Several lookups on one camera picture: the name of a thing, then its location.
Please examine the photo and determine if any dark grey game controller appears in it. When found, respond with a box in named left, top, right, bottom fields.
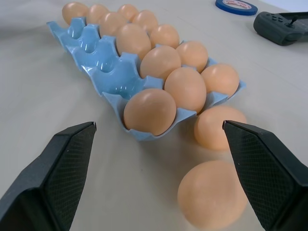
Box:
left=253, top=11, right=308, bottom=46

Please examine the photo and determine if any light blue egg tray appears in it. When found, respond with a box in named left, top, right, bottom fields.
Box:
left=46, top=17, right=247, bottom=142

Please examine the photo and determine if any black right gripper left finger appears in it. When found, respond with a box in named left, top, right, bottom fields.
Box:
left=0, top=121, right=97, bottom=231

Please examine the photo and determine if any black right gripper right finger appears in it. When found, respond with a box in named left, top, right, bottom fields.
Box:
left=222, top=120, right=308, bottom=231

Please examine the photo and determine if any blue tape roll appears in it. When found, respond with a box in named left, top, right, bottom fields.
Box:
left=215, top=0, right=258, bottom=16

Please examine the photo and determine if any brown egg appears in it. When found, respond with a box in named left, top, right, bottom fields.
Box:
left=193, top=105, right=247, bottom=152
left=131, top=9, right=159, bottom=33
left=164, top=67, right=207, bottom=115
left=99, top=12, right=128, bottom=37
left=176, top=40, right=209, bottom=73
left=201, top=63, right=240, bottom=96
left=149, top=24, right=180, bottom=49
left=123, top=88, right=177, bottom=137
left=62, top=1, right=90, bottom=26
left=177, top=160, right=249, bottom=230
left=115, top=23, right=152, bottom=61
left=140, top=45, right=182, bottom=79
left=117, top=3, right=140, bottom=22
left=86, top=3, right=109, bottom=25

